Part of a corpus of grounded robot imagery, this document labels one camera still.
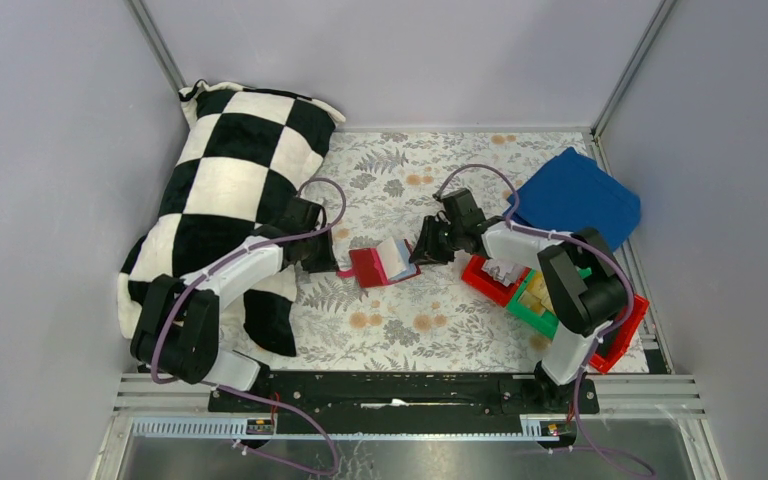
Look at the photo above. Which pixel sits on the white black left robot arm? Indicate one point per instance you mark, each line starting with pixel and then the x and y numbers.
pixel 178 328

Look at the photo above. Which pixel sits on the red leather card holder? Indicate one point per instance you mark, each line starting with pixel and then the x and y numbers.
pixel 386 264

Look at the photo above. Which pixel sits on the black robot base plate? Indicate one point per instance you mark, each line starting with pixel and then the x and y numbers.
pixel 413 403

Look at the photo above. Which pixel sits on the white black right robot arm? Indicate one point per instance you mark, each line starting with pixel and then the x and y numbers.
pixel 586 287

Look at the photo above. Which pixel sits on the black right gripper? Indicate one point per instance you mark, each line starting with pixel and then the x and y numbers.
pixel 434 240

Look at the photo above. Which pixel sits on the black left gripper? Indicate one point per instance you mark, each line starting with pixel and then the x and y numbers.
pixel 321 255

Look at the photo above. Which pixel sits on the black white checkered pillow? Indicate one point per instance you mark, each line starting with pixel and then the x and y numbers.
pixel 248 152

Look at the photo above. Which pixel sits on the floral patterned table mat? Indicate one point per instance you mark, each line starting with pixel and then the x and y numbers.
pixel 433 322

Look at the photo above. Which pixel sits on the folded blue cloth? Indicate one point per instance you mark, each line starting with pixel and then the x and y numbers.
pixel 570 192

